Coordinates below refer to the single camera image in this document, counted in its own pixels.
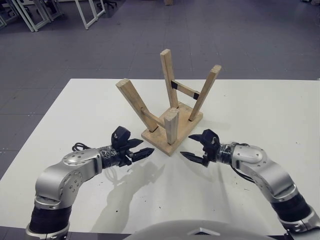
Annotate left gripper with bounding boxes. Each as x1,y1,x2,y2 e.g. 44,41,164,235
102,137,156,169

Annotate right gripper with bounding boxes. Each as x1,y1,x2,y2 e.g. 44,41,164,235
180,133,223,168

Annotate wooden seat board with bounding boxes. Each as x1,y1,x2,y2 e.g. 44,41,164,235
140,100,204,157

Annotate wooden leg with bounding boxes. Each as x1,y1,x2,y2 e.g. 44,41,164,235
163,107,180,146
159,49,179,109
115,78,159,133
188,64,223,122

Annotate plain wooden cross bar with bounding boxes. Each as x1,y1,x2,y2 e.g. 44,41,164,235
140,107,167,127

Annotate wooden cross bar black caps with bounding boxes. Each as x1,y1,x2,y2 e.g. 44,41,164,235
170,80,201,100

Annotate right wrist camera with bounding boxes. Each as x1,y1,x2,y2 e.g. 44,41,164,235
201,128,221,146

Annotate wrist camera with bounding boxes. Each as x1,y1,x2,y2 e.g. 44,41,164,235
201,128,221,146
110,126,132,151

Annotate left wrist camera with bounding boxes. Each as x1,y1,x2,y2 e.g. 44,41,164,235
110,126,132,151

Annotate black cable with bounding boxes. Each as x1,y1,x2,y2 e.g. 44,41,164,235
72,142,94,153
231,163,256,184

